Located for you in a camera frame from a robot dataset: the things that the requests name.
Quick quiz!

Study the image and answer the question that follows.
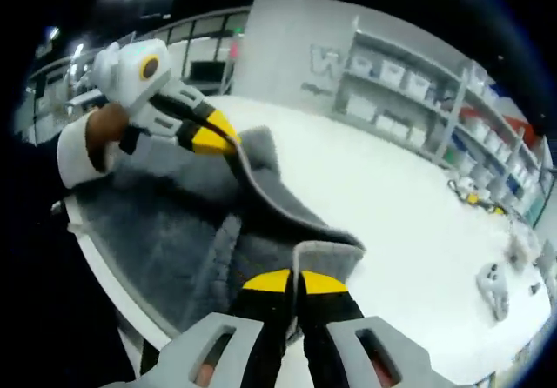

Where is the grey towel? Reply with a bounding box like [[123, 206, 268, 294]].
[[80, 125, 367, 341]]

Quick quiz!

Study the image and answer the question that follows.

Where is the grey plastic gripper part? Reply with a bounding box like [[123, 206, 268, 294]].
[[475, 263, 511, 323]]

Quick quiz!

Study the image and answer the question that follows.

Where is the group of white storage bins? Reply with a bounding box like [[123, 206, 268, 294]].
[[346, 54, 546, 207]]

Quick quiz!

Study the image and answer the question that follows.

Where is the person's left hand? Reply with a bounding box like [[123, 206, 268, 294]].
[[84, 103, 131, 175]]

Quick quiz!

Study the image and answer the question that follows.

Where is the black computer monitor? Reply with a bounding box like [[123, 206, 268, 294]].
[[188, 58, 228, 84]]

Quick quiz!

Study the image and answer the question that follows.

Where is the person's dark clothed torso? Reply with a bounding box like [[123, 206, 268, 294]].
[[8, 135, 144, 388]]

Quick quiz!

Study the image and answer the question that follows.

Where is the spare gripper with yellow tips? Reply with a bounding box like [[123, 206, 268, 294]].
[[449, 176, 509, 216]]

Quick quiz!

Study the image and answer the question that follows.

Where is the grey metal shelving rack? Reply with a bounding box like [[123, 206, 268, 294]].
[[332, 13, 552, 229]]

